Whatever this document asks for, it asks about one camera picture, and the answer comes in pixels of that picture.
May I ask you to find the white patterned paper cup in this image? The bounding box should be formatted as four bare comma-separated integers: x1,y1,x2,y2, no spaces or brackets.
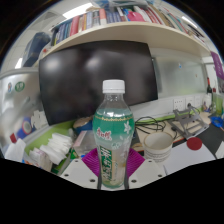
143,131,175,163

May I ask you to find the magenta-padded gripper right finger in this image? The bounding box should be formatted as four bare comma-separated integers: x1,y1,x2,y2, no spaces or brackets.
125,148,168,190

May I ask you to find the black cable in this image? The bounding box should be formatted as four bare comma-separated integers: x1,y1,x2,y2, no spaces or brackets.
134,115,168,135

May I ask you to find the coiled blue cable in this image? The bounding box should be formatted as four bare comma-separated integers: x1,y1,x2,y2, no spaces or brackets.
210,114,224,129

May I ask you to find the white wall socket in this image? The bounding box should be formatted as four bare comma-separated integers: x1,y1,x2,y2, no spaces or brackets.
195,94,204,107
185,95,196,108
172,96,186,111

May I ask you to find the grey metal laptop stand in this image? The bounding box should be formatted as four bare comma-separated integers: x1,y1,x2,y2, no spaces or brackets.
166,104,211,140

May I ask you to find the green-labelled clear drink bottle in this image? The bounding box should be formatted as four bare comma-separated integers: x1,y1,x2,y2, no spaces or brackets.
92,79,136,190

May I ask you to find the dark wine bottle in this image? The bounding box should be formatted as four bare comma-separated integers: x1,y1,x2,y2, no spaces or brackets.
205,77,214,108

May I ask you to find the clear plastic box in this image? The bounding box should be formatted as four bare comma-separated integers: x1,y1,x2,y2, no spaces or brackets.
72,129,98,158

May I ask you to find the ceiling light panel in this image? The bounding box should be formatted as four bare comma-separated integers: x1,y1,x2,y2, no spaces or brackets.
181,15,198,29

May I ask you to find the beige shelf with books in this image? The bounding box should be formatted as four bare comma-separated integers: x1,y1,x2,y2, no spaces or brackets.
22,0,213,68

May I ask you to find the white tissue stack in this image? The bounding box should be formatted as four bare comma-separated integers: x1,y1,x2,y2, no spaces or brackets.
46,132,74,166

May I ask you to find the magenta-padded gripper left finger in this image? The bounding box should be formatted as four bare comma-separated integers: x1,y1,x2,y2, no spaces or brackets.
61,148,102,190

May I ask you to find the blank white paper sheet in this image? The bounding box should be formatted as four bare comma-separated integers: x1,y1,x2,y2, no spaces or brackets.
163,141,216,176

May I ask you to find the purple hanging banner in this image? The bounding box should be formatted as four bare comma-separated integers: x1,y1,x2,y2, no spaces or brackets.
210,50,224,81

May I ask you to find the black computer monitor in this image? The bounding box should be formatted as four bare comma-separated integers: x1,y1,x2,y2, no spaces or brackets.
38,40,159,127

